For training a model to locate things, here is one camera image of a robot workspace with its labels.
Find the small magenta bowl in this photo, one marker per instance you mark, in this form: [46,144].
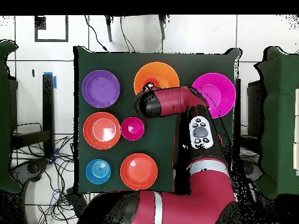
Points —
[132,128]

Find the wide purple bowl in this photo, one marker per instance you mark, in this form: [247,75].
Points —
[101,88]

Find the large yellow-orange bowl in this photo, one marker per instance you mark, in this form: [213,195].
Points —
[156,70]

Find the black square floor frame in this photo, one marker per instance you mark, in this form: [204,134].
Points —
[39,23]

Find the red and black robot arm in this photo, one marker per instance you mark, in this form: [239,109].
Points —
[177,100]

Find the grey stand leg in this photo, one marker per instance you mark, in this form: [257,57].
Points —
[108,30]
[162,28]

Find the black metal stand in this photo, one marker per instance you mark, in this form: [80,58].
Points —
[237,105]
[48,112]

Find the small light blue bowl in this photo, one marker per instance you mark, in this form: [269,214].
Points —
[98,171]

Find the wide red-orange bowl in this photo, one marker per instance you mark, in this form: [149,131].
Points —
[101,130]
[139,171]

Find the black floor power box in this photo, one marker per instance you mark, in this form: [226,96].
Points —
[76,198]

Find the small black floor object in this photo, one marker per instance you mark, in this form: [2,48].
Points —
[33,73]

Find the large pink bowl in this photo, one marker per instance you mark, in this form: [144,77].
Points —
[222,93]

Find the dark green tablecloth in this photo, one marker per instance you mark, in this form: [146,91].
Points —
[151,144]

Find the blue tape strip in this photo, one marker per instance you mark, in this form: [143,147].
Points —
[55,81]

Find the green cloth covered table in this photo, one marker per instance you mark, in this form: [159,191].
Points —
[4,116]
[280,116]

